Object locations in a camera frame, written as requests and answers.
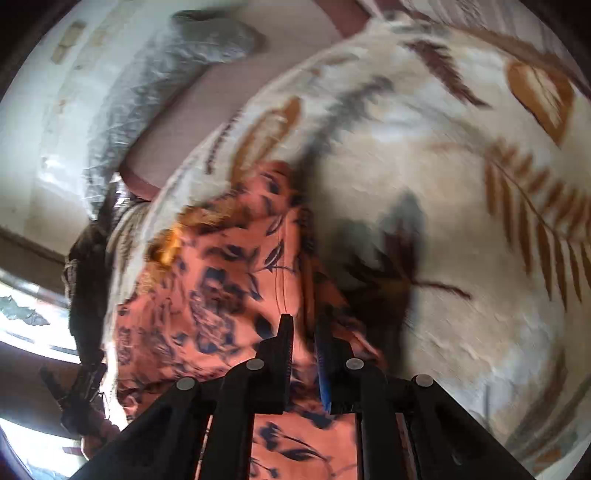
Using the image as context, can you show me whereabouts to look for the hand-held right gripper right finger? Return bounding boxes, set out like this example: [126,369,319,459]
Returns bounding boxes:
[315,320,537,480]

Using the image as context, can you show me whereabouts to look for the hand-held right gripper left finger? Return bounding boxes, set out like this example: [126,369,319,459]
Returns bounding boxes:
[69,314,295,480]

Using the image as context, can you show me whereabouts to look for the orange floral garment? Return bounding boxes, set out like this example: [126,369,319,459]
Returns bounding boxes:
[113,159,385,480]

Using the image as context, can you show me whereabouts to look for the person's left hand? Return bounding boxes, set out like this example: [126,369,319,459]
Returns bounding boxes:
[81,415,123,463]

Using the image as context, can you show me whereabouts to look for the glass panel door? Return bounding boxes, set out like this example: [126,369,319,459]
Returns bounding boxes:
[0,226,85,480]

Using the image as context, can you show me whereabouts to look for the dark brown cloth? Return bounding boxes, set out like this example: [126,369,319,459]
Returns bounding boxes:
[62,185,139,366]

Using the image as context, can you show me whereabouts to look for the leaf print blanket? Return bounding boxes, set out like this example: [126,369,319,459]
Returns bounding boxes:
[106,11,591,476]

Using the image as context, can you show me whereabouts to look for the pink bed sheet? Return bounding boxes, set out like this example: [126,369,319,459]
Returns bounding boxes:
[119,0,376,200]

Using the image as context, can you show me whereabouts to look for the grey quilted pillow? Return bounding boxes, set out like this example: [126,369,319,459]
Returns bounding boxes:
[83,11,267,219]

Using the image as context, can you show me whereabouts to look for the beige wall switch plate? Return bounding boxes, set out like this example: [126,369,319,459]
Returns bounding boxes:
[50,21,88,64]

